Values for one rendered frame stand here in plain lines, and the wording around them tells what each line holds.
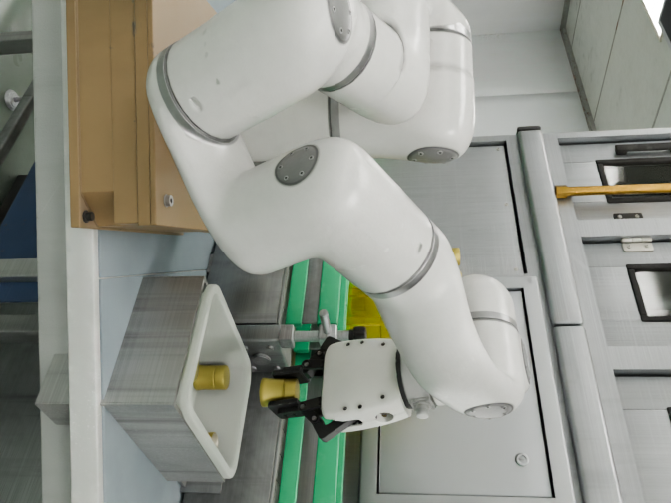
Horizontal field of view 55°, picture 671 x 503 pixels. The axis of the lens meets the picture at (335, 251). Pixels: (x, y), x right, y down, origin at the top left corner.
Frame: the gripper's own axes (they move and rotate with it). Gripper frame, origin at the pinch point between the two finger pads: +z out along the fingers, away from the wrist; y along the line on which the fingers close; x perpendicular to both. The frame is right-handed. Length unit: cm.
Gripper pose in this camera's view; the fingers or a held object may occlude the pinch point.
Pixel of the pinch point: (289, 391)
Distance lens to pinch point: 81.4
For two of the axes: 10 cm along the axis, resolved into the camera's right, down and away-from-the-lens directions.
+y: 0.6, -7.8, 6.2
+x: -3.7, -5.9, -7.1
